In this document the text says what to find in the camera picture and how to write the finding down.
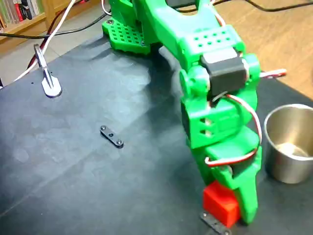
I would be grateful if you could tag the red cube block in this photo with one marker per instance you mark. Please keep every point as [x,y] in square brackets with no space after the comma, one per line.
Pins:
[220,205]

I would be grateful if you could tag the stainless steel cup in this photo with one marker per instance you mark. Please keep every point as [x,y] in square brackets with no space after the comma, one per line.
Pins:
[281,169]

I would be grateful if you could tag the black table mat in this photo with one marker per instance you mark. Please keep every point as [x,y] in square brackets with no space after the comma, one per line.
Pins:
[97,171]

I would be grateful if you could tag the metal clamp with white foot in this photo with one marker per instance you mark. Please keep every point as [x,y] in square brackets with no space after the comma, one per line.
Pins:
[50,86]

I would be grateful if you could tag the wooden bookshelf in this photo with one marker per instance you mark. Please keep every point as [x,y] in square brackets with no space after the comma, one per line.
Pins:
[29,23]

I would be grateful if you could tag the black book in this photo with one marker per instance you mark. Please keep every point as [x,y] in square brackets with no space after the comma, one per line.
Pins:
[26,9]

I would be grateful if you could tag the red book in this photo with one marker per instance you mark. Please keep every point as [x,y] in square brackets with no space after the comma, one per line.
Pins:
[18,12]

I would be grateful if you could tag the black bracket with screws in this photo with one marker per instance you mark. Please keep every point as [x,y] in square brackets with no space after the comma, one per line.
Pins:
[215,224]
[111,135]

